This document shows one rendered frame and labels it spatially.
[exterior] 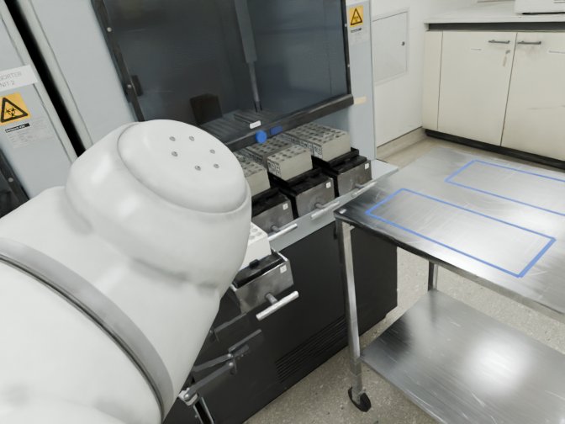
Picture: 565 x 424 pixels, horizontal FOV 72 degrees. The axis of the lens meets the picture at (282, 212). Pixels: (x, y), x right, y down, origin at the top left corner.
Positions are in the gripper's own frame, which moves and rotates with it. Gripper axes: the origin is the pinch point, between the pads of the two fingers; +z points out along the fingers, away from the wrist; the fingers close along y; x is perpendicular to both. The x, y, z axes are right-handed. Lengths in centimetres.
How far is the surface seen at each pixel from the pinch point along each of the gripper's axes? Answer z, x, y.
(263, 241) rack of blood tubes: 13.2, -10.7, 8.8
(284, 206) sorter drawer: 29.6, -4.6, 26.1
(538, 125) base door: 239, 48, 58
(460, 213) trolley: 52, -7, -11
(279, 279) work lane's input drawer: 13.2, -2.4, 5.2
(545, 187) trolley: 73, -7, -18
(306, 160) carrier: 44, -11, 34
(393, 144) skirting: 205, 69, 145
